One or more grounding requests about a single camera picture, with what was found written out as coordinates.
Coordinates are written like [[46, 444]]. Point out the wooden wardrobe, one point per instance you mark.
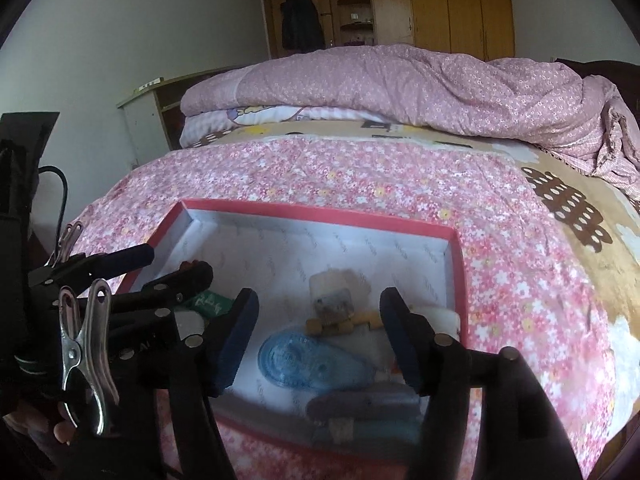
[[481, 28]]

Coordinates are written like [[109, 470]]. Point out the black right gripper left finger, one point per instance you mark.
[[203, 373]]

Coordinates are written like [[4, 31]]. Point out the pink folded quilt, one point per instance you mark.
[[582, 120]]

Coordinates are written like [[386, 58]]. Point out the cartoon print pillow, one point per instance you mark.
[[260, 122]]

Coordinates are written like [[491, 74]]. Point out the white bedside cabinet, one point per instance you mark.
[[153, 117]]

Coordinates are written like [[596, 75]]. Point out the silver metal clip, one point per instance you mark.
[[88, 388]]

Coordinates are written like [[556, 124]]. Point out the white plastic jar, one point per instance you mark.
[[442, 320]]

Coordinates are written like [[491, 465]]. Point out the blue curved handle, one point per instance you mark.
[[352, 432]]

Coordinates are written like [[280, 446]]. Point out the colourful cartoon figure toy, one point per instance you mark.
[[210, 302]]

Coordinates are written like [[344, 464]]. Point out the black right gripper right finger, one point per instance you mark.
[[437, 367]]

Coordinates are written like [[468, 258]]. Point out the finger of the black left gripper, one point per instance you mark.
[[81, 270], [169, 291]]

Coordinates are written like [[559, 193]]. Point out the white wall plug adapter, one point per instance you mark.
[[337, 294]]

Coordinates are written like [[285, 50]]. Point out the purple grey curved handle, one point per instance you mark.
[[382, 401]]

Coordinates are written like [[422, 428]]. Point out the blue correction tape dispenser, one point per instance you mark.
[[296, 361]]

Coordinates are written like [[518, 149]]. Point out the person's hand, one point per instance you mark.
[[27, 420]]

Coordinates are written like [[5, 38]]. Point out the dark wooden headboard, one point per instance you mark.
[[624, 75]]

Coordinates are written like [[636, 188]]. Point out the beige wooden block strip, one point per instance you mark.
[[371, 319]]

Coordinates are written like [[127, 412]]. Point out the white earbuds case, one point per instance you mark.
[[189, 323]]

